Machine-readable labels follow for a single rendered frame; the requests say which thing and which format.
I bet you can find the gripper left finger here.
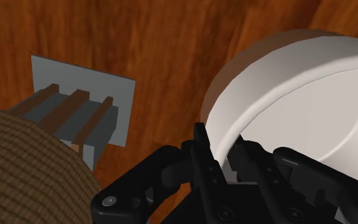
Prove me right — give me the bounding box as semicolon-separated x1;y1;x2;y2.
90;122;229;224

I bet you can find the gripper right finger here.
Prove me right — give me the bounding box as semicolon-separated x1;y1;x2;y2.
227;135;358;224

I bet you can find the white bowl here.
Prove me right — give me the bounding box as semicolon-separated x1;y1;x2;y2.
200;29;358;190

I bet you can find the grey rack with brown slats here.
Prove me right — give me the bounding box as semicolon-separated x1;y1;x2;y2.
7;55;137;172

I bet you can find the brown woven basket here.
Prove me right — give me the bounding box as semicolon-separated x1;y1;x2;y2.
0;102;102;224

